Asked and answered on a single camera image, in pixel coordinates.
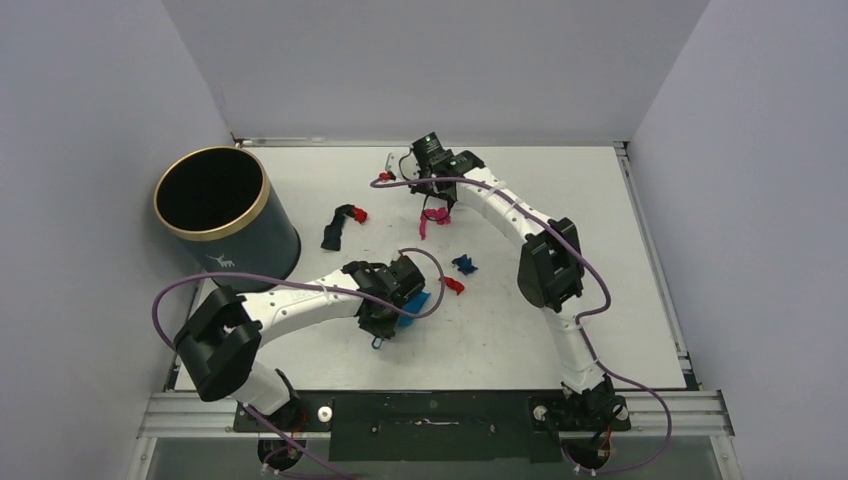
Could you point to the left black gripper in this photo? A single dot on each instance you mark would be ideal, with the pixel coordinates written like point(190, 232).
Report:
point(382, 330)

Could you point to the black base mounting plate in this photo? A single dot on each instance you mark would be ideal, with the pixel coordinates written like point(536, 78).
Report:
point(455, 425)

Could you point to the red paper scrap left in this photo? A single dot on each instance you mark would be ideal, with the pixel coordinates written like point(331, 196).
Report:
point(359, 215)

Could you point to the black paper scrap left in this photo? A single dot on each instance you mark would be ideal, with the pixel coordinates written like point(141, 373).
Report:
point(333, 231)

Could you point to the aluminium frame rail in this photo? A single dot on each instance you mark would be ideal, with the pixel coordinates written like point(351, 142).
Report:
point(184, 415)

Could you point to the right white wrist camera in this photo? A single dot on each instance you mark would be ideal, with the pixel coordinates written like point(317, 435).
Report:
point(397, 165)

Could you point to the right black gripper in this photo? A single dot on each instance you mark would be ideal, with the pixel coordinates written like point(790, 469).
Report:
point(436, 190)

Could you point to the blue dustpan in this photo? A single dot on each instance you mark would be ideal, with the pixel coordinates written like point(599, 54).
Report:
point(415, 305)

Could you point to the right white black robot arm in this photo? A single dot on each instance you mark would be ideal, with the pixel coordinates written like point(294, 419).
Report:
point(552, 274)

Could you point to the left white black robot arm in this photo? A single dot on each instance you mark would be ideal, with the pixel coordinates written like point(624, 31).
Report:
point(219, 344)

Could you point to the dark blue gold-rimmed bin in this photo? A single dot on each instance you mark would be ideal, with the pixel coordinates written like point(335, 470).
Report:
point(221, 205)

